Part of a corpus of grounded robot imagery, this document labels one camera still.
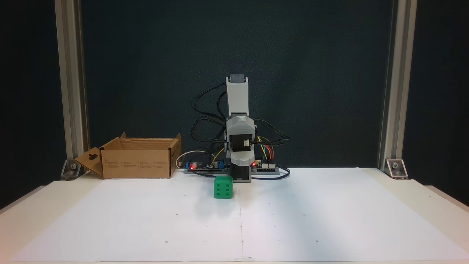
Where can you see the green dice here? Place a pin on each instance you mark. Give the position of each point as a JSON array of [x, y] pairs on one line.
[[222, 187]]

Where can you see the open cardboard box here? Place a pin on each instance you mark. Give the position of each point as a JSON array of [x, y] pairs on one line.
[[135, 165]]

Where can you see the circuit board with blue capacitor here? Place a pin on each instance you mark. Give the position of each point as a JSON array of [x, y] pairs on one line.
[[205, 167]]

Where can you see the aluminium profile post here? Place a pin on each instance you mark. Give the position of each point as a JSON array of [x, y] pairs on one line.
[[397, 73], [71, 73]]

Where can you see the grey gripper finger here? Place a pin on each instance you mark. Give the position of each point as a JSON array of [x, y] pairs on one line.
[[242, 158]]

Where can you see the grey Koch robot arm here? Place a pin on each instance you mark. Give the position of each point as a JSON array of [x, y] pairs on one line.
[[237, 95]]

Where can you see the metal corner bracket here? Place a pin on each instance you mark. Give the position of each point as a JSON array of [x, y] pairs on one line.
[[396, 168], [71, 169]]

